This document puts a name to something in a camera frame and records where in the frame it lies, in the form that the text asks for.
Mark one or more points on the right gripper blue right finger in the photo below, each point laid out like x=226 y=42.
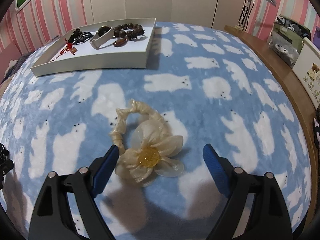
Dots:
x=269 y=217

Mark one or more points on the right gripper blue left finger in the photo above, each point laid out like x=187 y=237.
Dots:
x=52 y=217

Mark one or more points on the cream flower hair scrunchie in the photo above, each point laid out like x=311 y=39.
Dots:
x=152 y=146

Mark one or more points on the red cord amber gourd pendant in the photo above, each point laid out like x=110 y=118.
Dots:
x=69 y=47

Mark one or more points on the purple patchwork quilt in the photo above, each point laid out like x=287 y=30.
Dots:
x=15 y=65

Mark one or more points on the wooden headboard shelf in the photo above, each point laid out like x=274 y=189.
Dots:
x=298 y=97

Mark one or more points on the white bear picture box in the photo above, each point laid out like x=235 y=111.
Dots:
x=306 y=68

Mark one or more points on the silver plastic bag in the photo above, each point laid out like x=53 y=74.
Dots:
x=284 y=49

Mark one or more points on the white shallow tray box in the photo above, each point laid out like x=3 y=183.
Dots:
x=98 y=52

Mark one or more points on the green storage box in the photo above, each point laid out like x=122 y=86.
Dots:
x=291 y=31

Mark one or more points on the cream wardrobe with ornaments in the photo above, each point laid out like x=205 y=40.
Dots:
x=207 y=13

